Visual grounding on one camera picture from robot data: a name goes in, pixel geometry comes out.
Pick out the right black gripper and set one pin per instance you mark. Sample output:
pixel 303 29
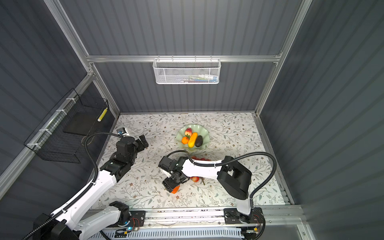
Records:
pixel 169 185

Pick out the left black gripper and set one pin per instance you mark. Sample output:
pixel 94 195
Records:
pixel 137 144

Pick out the small fake orange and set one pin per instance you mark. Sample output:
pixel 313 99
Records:
pixel 185 140

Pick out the fake yellow banana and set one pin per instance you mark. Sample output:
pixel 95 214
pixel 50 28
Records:
pixel 192 140

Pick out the dark fake avocado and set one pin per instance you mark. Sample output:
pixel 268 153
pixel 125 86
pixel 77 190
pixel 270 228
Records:
pixel 199 141

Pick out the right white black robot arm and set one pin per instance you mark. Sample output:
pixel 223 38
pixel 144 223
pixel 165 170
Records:
pixel 230 174

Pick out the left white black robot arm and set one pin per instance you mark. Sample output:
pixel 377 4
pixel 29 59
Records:
pixel 67 223

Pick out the green scalloped fruit bowl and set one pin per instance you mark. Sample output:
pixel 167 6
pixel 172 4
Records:
pixel 196 129

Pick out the yellow marker in basket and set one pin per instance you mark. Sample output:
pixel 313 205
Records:
pixel 102 115

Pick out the black pad in basket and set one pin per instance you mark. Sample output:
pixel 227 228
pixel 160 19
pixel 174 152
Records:
pixel 82 124

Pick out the markers in white basket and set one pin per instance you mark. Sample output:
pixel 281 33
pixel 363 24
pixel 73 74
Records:
pixel 210 79

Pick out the white wire mesh basket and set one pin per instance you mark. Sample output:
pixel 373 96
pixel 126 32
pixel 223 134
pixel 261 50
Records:
pixel 175 72

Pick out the black wire side basket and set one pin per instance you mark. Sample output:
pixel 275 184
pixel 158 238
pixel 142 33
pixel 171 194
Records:
pixel 61 138

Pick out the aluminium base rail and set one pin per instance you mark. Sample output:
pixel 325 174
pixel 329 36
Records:
pixel 286 222

